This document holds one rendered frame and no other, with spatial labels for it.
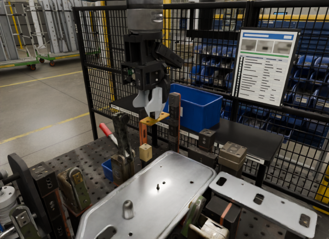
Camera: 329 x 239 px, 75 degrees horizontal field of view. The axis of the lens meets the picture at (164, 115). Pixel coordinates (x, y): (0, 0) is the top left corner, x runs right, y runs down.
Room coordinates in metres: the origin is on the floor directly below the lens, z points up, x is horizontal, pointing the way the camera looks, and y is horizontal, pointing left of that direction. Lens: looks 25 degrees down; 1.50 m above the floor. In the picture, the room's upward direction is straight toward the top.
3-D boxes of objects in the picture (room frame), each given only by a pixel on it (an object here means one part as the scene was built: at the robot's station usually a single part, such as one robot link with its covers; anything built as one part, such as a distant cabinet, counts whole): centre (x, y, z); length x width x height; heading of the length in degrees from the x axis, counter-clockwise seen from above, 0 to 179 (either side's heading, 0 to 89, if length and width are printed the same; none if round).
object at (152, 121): (0.51, 0.02, 1.26); 0.08 x 0.04 x 0.01; 142
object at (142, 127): (0.69, 0.08, 0.95); 0.03 x 0.01 x 0.50; 142
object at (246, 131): (0.98, -0.09, 1.02); 0.90 x 0.22 x 0.03; 52
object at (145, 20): (0.49, 0.04, 1.49); 0.08 x 0.08 x 0.05
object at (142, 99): (0.51, 0.06, 1.30); 0.06 x 0.03 x 0.09; 142
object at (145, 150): (0.66, 0.07, 0.88); 0.04 x 0.04 x 0.36; 52
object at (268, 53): (0.89, -0.40, 1.30); 0.23 x 0.02 x 0.31; 52
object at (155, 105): (0.48, 0.02, 1.30); 0.06 x 0.03 x 0.09; 142
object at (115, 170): (0.62, 0.15, 0.88); 0.07 x 0.06 x 0.35; 52
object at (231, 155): (0.65, -0.25, 0.88); 0.08 x 0.08 x 0.36; 52
